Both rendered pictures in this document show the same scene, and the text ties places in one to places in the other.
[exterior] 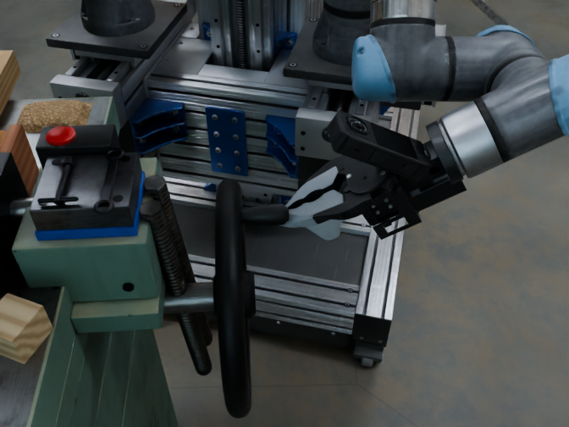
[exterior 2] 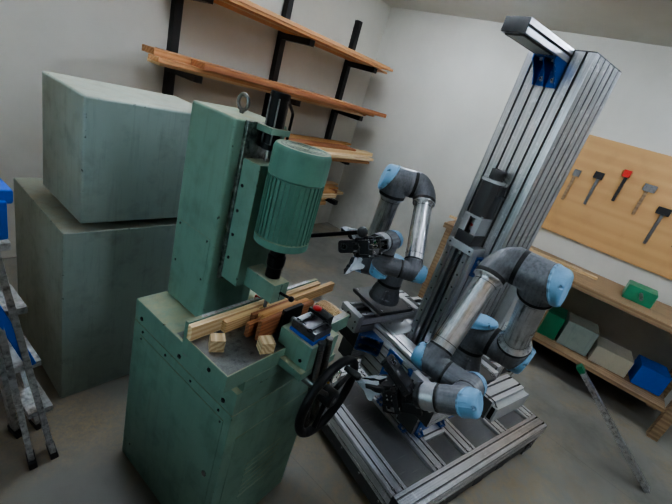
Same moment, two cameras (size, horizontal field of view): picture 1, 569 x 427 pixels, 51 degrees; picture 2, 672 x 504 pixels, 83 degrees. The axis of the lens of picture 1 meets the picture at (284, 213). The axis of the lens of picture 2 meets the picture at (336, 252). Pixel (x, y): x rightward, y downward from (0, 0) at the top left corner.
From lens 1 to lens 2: 0.62 m
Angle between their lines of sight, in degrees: 36
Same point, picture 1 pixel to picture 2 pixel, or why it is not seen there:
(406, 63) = (429, 358)
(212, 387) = (310, 476)
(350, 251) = (418, 471)
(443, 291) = not seen: outside the picture
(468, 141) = (424, 392)
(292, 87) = not seen: hidden behind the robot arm
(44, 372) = (261, 359)
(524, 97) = (449, 390)
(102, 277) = (295, 351)
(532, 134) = (445, 404)
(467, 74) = (448, 376)
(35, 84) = not seen: hidden behind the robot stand
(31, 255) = (285, 331)
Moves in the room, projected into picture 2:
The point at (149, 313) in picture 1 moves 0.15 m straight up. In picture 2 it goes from (298, 372) to (311, 333)
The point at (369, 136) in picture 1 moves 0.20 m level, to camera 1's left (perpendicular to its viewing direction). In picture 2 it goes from (394, 367) to (342, 327)
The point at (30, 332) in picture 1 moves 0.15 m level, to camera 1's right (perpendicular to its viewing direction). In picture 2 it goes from (267, 347) to (301, 378)
